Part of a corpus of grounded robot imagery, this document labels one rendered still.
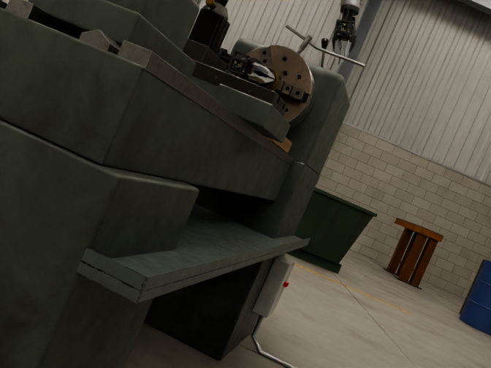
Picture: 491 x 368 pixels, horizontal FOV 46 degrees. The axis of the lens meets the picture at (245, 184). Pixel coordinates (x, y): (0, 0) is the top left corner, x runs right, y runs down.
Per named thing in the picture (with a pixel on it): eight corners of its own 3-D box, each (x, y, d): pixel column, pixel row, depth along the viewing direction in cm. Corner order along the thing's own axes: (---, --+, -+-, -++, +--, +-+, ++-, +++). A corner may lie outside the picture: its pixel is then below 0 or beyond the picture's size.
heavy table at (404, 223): (375, 263, 1155) (395, 217, 1152) (395, 271, 1156) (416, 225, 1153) (398, 280, 994) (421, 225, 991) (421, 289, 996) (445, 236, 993)
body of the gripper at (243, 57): (242, 75, 199) (211, 63, 202) (248, 81, 208) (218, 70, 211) (250, 55, 199) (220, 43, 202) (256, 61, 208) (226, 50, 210)
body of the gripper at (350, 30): (332, 33, 220) (339, 3, 220) (334, 41, 228) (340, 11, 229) (352, 36, 218) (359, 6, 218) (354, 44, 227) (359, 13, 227)
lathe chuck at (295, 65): (220, 101, 233) (267, 36, 231) (282, 146, 226) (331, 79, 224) (214, 96, 224) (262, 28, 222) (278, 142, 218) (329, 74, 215)
